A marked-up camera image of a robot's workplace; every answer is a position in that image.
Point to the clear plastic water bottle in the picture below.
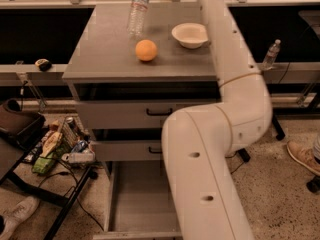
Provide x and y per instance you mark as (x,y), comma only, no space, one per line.
(136,18)

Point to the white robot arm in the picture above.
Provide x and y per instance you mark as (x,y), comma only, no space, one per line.
(195,140)

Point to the grey middle drawer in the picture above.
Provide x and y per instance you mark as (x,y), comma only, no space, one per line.
(137,150)

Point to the grey drawer cabinet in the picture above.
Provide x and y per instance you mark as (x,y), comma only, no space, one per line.
(105,68)

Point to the grey top drawer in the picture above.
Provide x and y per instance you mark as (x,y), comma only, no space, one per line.
(129,114)

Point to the lying plastic bottle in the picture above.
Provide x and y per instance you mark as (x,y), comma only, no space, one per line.
(79,158)

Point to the grey open bottom drawer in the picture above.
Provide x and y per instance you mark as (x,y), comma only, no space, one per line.
(139,203)

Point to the background water bottle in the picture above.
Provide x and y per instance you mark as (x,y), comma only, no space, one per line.
(271,55)

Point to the orange fruit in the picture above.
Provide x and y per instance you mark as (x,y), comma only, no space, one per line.
(146,50)

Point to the white paper bowl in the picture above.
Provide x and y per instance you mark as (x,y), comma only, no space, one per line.
(190,35)

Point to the soda can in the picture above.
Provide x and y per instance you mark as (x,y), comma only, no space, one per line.
(72,123)

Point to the black tripod stand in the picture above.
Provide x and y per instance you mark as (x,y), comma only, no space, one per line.
(280,133)

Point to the black tape measure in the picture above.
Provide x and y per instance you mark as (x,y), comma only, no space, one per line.
(43,65)

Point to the green snack bag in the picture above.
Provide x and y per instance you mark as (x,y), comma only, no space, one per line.
(44,164)

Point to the brown bag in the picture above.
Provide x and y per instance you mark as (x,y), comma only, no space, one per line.
(19,128)

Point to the tan shoe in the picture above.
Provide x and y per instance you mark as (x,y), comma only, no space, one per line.
(304,156)

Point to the white sneaker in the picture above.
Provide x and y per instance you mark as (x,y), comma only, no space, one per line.
(12,218)

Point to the black frame side table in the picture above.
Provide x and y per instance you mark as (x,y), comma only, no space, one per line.
(11,157)

